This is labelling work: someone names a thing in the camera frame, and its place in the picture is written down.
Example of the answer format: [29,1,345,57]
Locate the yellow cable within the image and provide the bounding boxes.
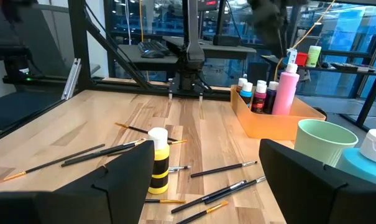
[273,0,337,82]

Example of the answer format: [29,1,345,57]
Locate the large pink paint bottle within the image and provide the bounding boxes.
[271,63,300,116]

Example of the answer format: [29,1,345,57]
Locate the silver aluminium bar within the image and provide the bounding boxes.
[60,57,83,101]

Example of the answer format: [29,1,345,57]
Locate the orange translucent plastic bin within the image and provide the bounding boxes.
[230,84,327,141]

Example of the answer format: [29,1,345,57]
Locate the small blue paint bottle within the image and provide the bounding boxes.
[239,81,254,108]

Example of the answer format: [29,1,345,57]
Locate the thick black paintbrush silver ferrule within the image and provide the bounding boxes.
[60,144,139,168]

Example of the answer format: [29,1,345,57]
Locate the black keyboard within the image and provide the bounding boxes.
[137,40,172,54]

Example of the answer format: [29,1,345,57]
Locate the light green plastic cup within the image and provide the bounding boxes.
[293,119,359,168]

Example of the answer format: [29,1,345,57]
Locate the small magenta paint bottle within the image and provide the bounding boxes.
[250,83,268,114]

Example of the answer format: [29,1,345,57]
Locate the small yellow paint bottle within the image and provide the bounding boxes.
[147,126,171,195]

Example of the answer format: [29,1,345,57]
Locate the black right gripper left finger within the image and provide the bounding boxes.
[0,139,156,224]

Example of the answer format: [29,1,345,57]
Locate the large turquoise paint bottle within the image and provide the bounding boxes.
[335,128,376,189]

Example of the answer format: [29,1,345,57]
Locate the white blue bottle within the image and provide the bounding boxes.
[286,48,299,65]

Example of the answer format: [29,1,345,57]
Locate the red box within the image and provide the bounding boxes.
[295,52,309,67]

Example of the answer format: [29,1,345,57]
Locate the dark desk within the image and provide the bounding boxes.
[117,35,257,73]

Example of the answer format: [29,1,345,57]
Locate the black remote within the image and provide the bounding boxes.
[329,62,376,73]

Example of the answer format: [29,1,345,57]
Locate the thick black paintbrush gold ferrule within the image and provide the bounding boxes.
[64,138,147,163]

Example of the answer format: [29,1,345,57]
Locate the black bulky device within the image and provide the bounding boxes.
[0,0,35,82]

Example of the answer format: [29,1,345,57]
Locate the green white container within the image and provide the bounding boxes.
[306,45,323,68]

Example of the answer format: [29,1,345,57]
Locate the black box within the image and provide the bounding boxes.
[212,33,242,47]

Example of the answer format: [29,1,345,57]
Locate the black computer mouse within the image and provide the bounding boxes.
[140,49,166,59]

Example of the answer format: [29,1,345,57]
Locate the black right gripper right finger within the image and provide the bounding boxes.
[258,138,376,224]

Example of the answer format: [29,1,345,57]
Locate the long black paintbrush gold ferrule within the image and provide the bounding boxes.
[2,142,106,182]

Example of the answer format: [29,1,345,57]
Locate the small dark purple paint bottle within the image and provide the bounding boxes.
[263,80,280,115]

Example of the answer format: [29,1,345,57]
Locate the black paintbrush orange bristles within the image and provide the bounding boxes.
[114,122,180,142]

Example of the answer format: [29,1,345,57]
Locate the small rust brown paint bottle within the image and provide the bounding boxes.
[236,77,249,94]

